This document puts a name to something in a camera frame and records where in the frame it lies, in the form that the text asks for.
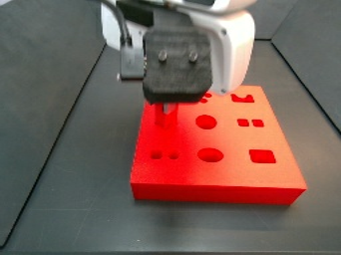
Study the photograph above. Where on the black textured camera mount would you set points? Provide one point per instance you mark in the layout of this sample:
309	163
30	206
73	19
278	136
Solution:
178	73

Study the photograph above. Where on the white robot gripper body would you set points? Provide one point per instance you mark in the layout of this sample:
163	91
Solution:
228	24

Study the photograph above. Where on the red shape sorter block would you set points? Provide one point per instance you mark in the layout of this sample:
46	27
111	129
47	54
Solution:
221	153

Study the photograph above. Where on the red star object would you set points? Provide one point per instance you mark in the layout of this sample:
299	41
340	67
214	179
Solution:
166	121

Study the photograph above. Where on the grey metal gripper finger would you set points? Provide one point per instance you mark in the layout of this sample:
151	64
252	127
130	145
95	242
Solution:
166	108

